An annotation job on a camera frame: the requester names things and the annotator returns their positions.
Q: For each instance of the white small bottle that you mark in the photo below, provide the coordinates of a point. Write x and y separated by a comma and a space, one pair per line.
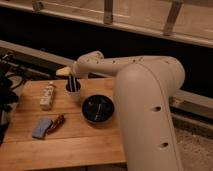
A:
47, 96

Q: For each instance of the black bowl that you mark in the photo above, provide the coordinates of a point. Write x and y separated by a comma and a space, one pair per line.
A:
97, 108

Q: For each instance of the red brown snack wrapper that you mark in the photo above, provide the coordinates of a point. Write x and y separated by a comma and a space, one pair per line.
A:
56, 124

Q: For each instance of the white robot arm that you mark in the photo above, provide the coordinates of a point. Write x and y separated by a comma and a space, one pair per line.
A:
142, 88

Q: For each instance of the white ceramic cup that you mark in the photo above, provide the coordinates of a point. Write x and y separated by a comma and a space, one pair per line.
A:
75, 96

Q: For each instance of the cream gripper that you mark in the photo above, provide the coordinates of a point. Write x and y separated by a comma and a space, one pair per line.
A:
66, 71

